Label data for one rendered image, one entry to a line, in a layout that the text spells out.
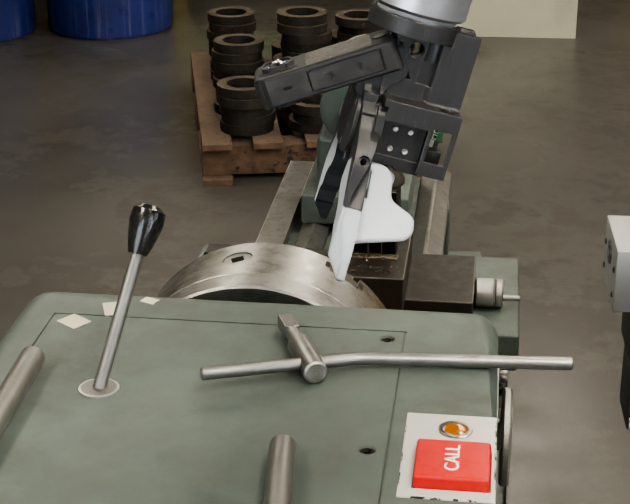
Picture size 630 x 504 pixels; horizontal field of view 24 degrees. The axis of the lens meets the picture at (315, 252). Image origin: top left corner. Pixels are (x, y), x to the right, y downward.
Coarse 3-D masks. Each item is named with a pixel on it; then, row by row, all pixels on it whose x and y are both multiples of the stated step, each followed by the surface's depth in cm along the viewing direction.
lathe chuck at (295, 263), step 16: (208, 256) 165; (224, 256) 163; (256, 256) 161; (272, 256) 161; (288, 256) 161; (304, 256) 162; (320, 256) 164; (192, 272) 162; (208, 272) 159; (224, 272) 158; (240, 272) 157; (256, 272) 157; (272, 272) 157; (288, 272) 158; (304, 272) 159; (320, 272) 160; (176, 288) 160; (320, 288) 157; (336, 288) 159; (352, 288) 161; (368, 288) 165; (352, 304) 158; (368, 304) 162
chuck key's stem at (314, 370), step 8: (280, 320) 138; (288, 320) 137; (280, 328) 138; (288, 328) 136; (296, 328) 136; (288, 336) 135; (296, 336) 133; (304, 336) 133; (288, 344) 134; (296, 344) 132; (304, 344) 132; (312, 344) 132; (296, 352) 131; (304, 352) 131; (312, 352) 130; (304, 360) 130; (312, 360) 129; (320, 360) 129; (304, 368) 129; (312, 368) 129; (320, 368) 129; (304, 376) 129; (312, 376) 129; (320, 376) 129
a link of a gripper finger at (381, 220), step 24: (384, 168) 111; (384, 192) 111; (336, 216) 110; (360, 216) 109; (384, 216) 110; (408, 216) 111; (336, 240) 109; (360, 240) 110; (384, 240) 110; (336, 264) 110
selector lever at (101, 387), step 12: (132, 264) 129; (132, 276) 129; (132, 288) 129; (120, 300) 129; (120, 312) 129; (120, 324) 129; (108, 336) 129; (120, 336) 129; (108, 348) 128; (108, 360) 128; (108, 372) 128; (84, 384) 129; (96, 384) 128; (108, 384) 129; (84, 396) 127; (96, 396) 127; (108, 396) 127
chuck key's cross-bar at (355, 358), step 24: (288, 360) 130; (336, 360) 131; (360, 360) 131; (384, 360) 131; (408, 360) 131; (432, 360) 131; (456, 360) 131; (480, 360) 132; (504, 360) 132; (528, 360) 132; (552, 360) 132
